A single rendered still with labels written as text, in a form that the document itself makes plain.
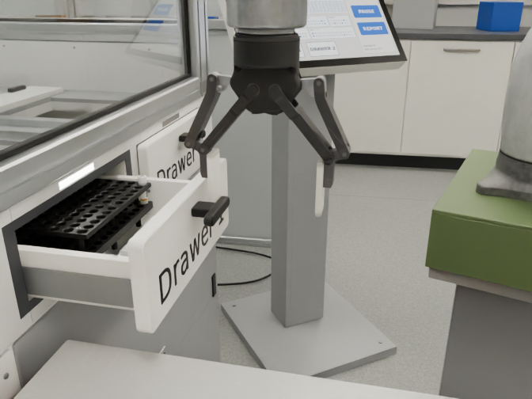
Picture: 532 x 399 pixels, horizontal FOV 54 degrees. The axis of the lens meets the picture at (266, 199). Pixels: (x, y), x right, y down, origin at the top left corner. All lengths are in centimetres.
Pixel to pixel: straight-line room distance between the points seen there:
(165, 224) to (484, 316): 59
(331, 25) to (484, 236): 93
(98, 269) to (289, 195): 113
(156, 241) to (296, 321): 139
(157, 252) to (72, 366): 18
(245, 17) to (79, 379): 43
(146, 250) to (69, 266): 11
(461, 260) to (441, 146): 288
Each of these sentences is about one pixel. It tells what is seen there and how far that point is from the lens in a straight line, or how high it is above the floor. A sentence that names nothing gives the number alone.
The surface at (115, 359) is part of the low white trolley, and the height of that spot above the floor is 76.
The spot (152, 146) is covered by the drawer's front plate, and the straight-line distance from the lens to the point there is 87.
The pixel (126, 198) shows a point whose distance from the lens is 73.
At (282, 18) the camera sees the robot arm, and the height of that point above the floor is 113.
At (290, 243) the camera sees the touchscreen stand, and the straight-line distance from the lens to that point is 174.
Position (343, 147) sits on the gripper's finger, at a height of 99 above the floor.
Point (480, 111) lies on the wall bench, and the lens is 367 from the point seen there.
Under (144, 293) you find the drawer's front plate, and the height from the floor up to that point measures 87.
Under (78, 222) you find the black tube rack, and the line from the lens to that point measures 67.
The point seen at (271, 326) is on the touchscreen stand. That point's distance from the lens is 191.
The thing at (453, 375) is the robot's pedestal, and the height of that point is 51.
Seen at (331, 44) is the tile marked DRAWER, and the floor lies 101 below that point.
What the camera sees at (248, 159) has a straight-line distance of 239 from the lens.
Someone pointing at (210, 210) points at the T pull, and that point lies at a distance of 63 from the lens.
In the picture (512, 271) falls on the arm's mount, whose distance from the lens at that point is 83.
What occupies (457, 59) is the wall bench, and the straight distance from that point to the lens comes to 358.
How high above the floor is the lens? 116
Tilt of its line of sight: 22 degrees down
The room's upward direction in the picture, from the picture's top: straight up
